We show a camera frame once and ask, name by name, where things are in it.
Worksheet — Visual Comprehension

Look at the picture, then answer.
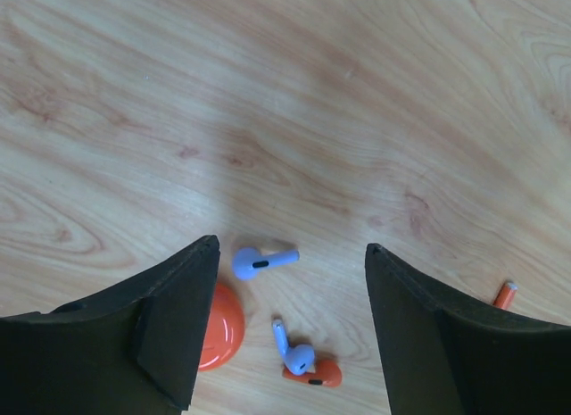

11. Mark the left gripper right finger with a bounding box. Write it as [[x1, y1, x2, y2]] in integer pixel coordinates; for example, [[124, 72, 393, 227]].
[[365, 244, 570, 414]]

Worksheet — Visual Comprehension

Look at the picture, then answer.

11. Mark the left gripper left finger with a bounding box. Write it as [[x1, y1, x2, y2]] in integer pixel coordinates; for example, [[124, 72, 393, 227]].
[[1, 235, 220, 414]]

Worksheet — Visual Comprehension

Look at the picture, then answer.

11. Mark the orange earbud top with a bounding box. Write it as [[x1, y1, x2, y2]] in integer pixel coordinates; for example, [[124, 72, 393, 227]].
[[492, 280, 518, 311]]

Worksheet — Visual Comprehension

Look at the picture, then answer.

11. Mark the orange earbud under purple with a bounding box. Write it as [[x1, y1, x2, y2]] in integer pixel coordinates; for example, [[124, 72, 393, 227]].
[[282, 359, 343, 388]]

